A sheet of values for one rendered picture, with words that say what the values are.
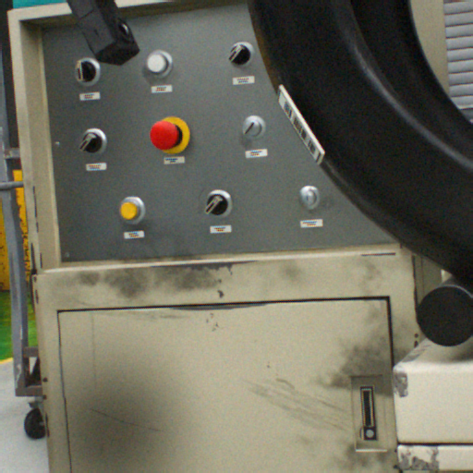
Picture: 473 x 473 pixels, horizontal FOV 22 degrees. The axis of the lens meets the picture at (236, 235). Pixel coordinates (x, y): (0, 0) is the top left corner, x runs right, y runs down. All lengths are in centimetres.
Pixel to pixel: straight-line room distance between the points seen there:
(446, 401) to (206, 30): 89
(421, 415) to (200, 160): 84
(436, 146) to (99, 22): 34
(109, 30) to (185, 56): 65
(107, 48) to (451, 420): 42
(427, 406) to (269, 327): 73
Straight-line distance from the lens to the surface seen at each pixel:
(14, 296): 501
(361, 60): 89
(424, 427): 93
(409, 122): 88
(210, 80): 169
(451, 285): 92
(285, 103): 92
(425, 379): 92
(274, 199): 166
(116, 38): 106
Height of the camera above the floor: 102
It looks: 3 degrees down
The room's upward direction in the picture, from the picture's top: 5 degrees counter-clockwise
